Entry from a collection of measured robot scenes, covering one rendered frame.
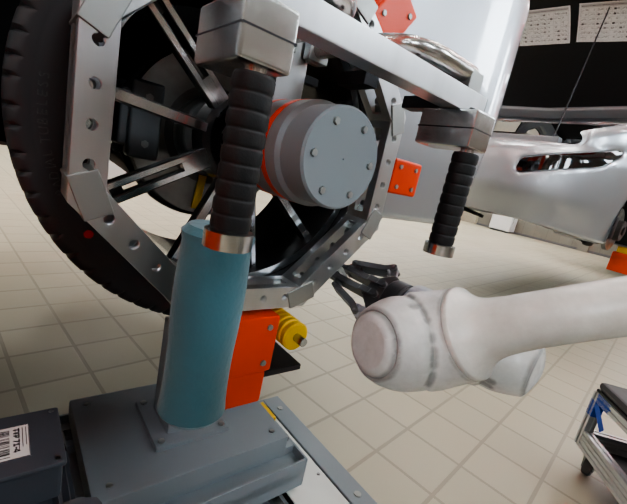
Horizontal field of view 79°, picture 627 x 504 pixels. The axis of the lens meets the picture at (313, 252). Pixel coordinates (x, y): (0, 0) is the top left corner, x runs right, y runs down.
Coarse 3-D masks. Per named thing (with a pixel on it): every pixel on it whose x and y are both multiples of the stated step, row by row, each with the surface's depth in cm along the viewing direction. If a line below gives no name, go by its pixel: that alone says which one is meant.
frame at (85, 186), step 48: (96, 0) 39; (144, 0) 42; (96, 48) 40; (96, 96) 42; (384, 96) 68; (96, 144) 43; (384, 144) 72; (96, 192) 44; (384, 192) 75; (144, 240) 50; (336, 240) 77; (288, 288) 67
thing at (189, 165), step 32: (160, 0) 52; (192, 0) 68; (160, 32) 54; (192, 64) 56; (128, 96) 53; (224, 96) 61; (320, 96) 81; (352, 96) 74; (192, 128) 59; (192, 160) 61; (128, 192) 56; (256, 224) 92; (288, 224) 86; (320, 224) 80; (256, 256) 79; (288, 256) 77
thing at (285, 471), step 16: (64, 416) 87; (272, 416) 100; (64, 432) 81; (288, 448) 92; (256, 464) 87; (272, 464) 89; (288, 464) 90; (304, 464) 90; (80, 480) 75; (224, 480) 82; (240, 480) 83; (256, 480) 81; (272, 480) 84; (288, 480) 88; (80, 496) 72; (176, 496) 75; (192, 496) 76; (208, 496) 77; (224, 496) 76; (240, 496) 79; (256, 496) 82; (272, 496) 86
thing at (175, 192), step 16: (160, 64) 67; (176, 64) 68; (160, 80) 68; (176, 80) 69; (224, 80) 74; (176, 96) 70; (192, 96) 72; (192, 112) 68; (176, 128) 71; (160, 144) 71; (176, 144) 72; (144, 160) 70; (160, 160) 72; (192, 176) 76; (208, 176) 78; (160, 192) 73; (176, 192) 75; (192, 192) 77; (192, 208) 78
